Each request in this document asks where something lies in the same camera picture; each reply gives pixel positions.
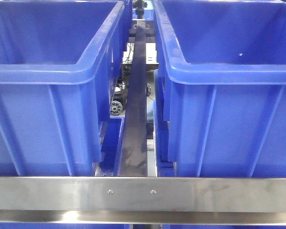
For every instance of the small wheeled robot base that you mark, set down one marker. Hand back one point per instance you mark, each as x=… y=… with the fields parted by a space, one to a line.
x=119 y=99

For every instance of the blue upper bin right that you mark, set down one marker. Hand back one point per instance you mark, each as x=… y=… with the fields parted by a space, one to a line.
x=223 y=66

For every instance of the blue bin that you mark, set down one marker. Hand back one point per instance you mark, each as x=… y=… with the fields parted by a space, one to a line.
x=223 y=66
x=59 y=61

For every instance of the blue upper bin left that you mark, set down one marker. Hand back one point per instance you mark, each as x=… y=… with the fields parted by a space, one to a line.
x=59 y=61

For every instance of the dark centre divider rail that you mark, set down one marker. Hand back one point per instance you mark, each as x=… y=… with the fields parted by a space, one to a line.
x=133 y=161

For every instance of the steel shelf front rail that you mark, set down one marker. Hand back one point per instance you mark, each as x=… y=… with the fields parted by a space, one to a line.
x=143 y=200

